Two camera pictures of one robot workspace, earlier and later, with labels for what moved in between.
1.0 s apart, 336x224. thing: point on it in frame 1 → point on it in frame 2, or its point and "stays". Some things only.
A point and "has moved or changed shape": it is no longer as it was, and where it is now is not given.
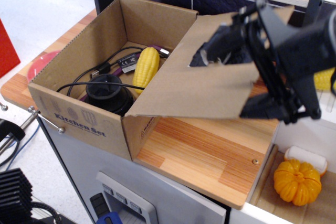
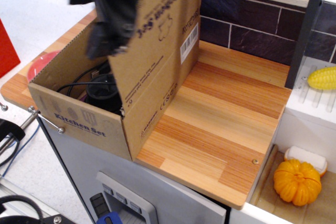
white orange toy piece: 303,156 stays
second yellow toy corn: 322,79 stays
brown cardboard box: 131,65 has moved or changed shape
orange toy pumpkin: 297,182 stays
